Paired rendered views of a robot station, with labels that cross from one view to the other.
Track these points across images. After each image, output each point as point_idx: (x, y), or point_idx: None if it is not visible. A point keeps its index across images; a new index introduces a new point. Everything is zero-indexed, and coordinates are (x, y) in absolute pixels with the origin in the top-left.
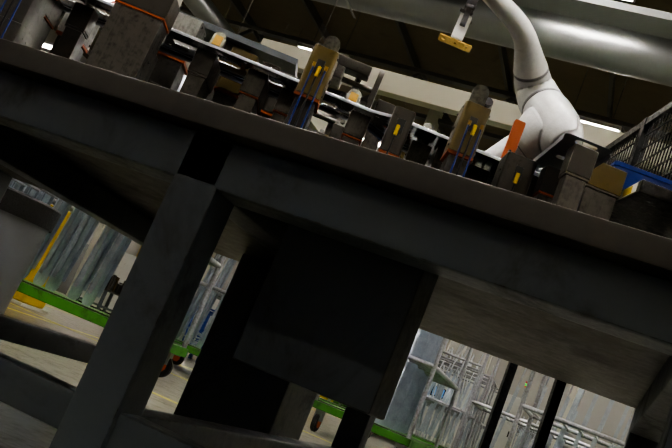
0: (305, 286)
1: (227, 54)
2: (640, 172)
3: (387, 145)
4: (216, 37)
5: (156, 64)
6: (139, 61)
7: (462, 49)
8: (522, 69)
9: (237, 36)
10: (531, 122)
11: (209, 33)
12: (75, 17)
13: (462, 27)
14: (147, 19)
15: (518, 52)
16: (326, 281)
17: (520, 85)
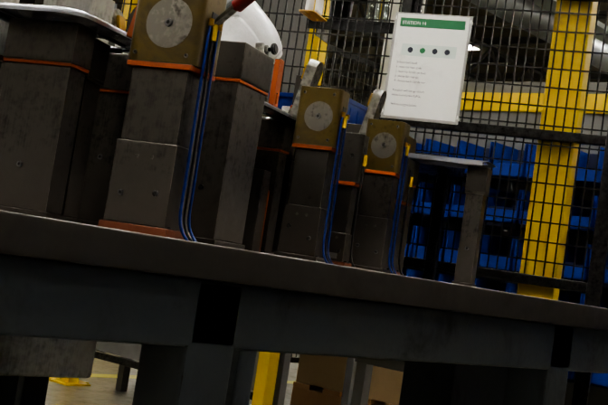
0: (474, 382)
1: None
2: (356, 105)
3: (359, 178)
4: (120, 20)
5: None
6: (254, 156)
7: (310, 19)
8: None
9: None
10: (246, 39)
11: None
12: (96, 64)
13: (321, 0)
14: (257, 98)
15: None
16: (484, 372)
17: None
